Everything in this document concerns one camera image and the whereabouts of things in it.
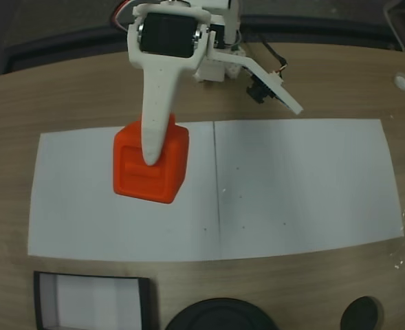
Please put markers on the orange cube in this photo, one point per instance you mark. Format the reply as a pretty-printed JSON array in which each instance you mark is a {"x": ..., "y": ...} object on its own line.
[{"x": 174, "y": 158}]

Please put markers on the black round object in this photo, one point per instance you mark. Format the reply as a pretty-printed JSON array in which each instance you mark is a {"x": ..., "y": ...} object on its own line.
[{"x": 222, "y": 318}]

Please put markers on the white round cap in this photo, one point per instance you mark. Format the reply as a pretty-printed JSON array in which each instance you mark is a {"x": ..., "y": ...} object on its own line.
[{"x": 402, "y": 81}]

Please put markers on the black round table grommet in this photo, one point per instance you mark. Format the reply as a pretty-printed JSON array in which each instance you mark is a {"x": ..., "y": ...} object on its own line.
[{"x": 360, "y": 314}]

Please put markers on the dark-rimmed open box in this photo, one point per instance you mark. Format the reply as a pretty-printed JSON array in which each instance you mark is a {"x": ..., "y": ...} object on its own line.
[{"x": 92, "y": 302}]

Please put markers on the white paper sheet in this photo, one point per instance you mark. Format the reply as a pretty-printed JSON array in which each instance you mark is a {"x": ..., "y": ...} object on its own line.
[
  {"x": 326, "y": 192},
  {"x": 85, "y": 223}
]

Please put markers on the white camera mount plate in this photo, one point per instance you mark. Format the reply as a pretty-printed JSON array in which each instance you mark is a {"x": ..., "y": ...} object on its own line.
[{"x": 257, "y": 68}]

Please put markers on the black camera module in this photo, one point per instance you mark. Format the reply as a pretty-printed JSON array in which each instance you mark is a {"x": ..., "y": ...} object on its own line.
[{"x": 257, "y": 91}]

